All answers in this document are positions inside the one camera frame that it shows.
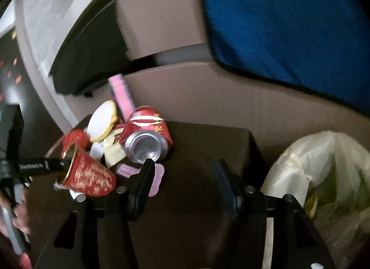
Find cardboard panel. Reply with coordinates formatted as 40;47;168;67
66;0;369;162

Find red soda can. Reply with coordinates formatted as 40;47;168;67
119;106;173;164

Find blue towel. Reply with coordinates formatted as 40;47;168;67
201;0;369;114

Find person's left hand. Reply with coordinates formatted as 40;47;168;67
1;188;31;238

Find black refrigerator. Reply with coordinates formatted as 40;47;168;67
0;28;62;158

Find red plastic bag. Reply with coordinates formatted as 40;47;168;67
62;129;91;154

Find grey kitchen countertop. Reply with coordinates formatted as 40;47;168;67
14;0;163;131

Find red paper cup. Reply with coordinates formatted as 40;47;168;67
56;143;116;198

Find cream snack wrapper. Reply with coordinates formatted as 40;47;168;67
103;128;126;168

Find black cloth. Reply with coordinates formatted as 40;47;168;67
50;5;156;97

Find pink heart-shaped wrapper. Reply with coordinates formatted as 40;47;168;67
115;162;166;198

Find white gold round lid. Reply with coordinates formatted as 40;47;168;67
86;100;118;142

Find pink tissue pack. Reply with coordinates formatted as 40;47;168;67
108;74;136;122

